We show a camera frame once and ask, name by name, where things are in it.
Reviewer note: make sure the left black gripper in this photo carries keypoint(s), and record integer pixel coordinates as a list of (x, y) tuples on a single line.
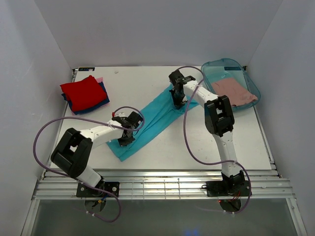
[(126, 138)]

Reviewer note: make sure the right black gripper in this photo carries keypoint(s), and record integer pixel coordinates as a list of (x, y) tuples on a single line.
[(177, 93)]

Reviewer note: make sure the teal t shirt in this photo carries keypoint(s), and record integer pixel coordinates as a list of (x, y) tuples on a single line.
[(158, 114)]

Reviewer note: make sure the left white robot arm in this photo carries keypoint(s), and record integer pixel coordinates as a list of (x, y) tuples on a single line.
[(73, 150)]

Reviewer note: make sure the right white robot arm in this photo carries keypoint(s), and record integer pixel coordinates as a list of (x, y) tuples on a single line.
[(219, 121)]

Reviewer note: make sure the blue folded t shirt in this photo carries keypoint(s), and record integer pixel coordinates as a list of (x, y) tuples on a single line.
[(93, 108)]

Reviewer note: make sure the teal plastic bin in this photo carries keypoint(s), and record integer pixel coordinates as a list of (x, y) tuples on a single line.
[(227, 77)]

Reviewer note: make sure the pink folded t shirt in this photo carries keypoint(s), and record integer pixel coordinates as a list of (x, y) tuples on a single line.
[(99, 80)]

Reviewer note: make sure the red folded t shirt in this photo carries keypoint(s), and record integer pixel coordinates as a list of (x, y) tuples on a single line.
[(84, 94)]

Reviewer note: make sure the pink t shirt in bin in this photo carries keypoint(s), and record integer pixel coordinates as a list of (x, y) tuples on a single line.
[(237, 94)]

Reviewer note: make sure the blue label sticker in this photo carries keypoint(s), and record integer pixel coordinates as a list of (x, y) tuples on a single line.
[(86, 68)]

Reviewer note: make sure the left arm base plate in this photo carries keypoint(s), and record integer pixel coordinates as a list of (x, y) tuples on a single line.
[(86, 192)]

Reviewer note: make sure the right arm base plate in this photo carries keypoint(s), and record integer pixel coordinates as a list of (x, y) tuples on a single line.
[(221, 189)]

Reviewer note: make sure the aluminium rail frame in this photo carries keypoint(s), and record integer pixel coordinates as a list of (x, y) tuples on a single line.
[(163, 185)]

